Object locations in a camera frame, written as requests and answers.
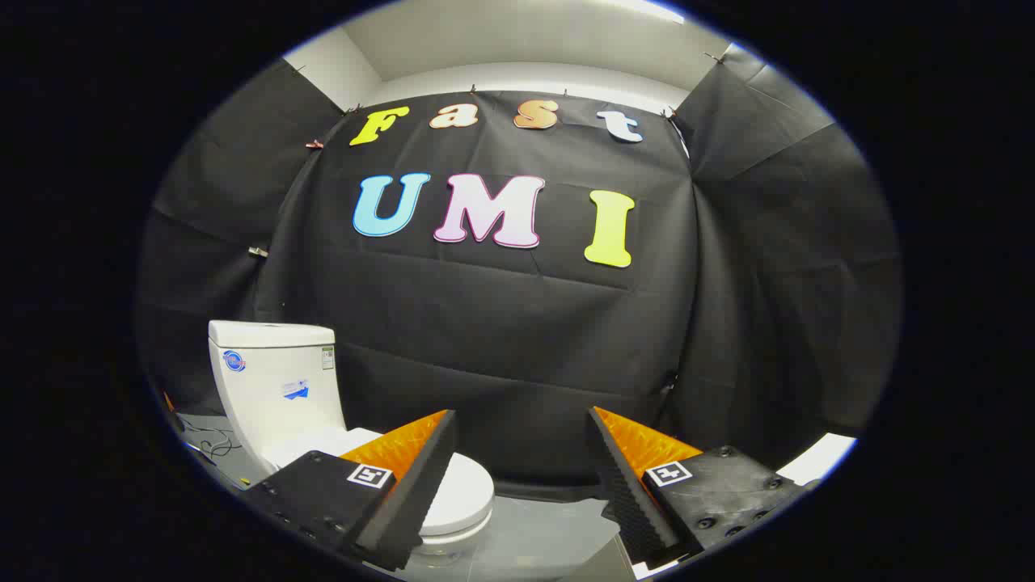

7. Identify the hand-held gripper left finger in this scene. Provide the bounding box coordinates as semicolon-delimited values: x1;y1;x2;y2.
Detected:
243;409;458;571

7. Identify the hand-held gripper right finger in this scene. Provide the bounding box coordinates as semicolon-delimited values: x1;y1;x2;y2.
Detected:
587;406;822;567

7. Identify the white toilet lid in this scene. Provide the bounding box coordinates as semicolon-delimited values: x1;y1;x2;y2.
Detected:
267;427;496;528

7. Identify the white ceramic toilet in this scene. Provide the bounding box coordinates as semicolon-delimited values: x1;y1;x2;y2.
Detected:
208;320;496;559

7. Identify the black backdrop cloth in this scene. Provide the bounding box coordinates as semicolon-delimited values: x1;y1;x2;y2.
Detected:
136;44;904;502

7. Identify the thin black floor cable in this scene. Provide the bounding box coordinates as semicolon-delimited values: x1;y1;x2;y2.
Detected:
182;419;243;467

